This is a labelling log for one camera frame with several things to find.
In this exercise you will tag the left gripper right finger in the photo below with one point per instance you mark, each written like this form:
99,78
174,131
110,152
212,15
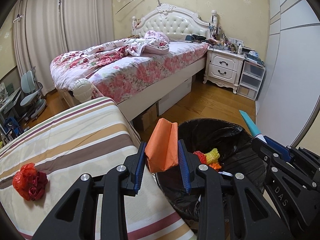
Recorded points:
230,206

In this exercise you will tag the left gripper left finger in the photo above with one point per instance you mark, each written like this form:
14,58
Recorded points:
75,214

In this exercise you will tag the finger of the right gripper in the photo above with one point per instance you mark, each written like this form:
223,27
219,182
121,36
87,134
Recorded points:
294,192
299,158

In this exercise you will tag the teal white toothpaste tube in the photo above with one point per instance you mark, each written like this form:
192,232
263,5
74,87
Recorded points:
254,130

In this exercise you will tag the red plastic bag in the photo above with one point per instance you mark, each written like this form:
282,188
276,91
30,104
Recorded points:
30,183

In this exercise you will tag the yellow foam net bundle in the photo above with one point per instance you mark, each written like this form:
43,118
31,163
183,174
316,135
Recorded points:
212,157

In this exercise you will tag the red foam net bundle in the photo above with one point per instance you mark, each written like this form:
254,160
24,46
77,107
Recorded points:
201,156

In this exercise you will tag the orange paper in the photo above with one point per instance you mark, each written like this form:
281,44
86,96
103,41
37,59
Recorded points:
162,147

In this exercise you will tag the grey toothpaste box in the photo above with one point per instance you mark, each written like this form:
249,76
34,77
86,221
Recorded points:
225,173

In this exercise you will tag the orange wrapper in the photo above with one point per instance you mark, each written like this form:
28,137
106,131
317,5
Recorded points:
215,166

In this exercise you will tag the black lined trash bin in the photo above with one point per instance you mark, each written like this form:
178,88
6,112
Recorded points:
232,142

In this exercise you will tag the striped table cloth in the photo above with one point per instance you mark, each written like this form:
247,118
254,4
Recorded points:
90,138

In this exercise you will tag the plastic drawer unit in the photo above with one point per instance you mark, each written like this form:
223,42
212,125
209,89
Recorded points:
251,79

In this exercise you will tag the white nightstand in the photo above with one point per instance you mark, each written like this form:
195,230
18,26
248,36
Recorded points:
223,68

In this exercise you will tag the study desk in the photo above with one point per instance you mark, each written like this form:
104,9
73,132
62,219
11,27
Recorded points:
9,105

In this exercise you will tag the cardboard box under bed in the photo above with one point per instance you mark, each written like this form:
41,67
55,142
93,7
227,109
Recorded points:
145,119

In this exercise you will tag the grey desk chair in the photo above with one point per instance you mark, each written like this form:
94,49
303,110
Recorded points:
32,89

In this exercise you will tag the floral quilt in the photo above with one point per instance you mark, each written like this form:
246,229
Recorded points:
66,68

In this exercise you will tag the white tufted bed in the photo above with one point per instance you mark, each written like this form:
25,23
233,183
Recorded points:
136,83

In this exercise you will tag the beige curtains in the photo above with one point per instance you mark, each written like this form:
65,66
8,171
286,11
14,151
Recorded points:
45,29

